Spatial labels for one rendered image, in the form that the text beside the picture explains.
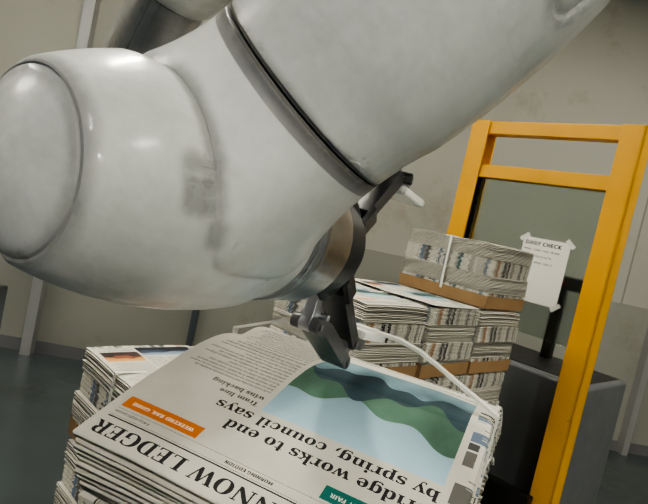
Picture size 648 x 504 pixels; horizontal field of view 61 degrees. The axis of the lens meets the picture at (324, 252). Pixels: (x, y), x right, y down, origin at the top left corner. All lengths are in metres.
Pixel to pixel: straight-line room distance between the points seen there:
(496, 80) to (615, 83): 4.34
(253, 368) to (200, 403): 0.07
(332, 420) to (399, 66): 0.33
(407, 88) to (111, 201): 0.11
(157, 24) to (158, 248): 0.64
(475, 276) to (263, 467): 1.62
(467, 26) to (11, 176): 0.16
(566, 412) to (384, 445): 2.00
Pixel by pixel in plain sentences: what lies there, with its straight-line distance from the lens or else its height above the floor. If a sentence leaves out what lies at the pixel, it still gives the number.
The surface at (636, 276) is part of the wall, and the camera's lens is 4.67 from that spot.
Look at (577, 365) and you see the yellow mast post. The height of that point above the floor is 0.90.
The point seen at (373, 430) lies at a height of 1.10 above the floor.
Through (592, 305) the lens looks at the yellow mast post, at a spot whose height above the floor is 1.14.
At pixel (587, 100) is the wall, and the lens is 4.43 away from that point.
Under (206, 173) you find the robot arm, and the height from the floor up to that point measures 1.27.
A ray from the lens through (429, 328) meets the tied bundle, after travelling 1.72.
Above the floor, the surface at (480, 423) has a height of 1.11.
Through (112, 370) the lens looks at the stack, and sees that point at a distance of 1.33.
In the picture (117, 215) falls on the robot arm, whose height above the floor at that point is 1.24.
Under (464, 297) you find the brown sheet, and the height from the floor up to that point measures 1.09.
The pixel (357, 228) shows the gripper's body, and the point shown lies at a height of 1.26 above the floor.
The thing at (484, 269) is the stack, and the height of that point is 1.20.
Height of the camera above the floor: 1.26
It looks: 4 degrees down
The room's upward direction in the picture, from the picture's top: 12 degrees clockwise
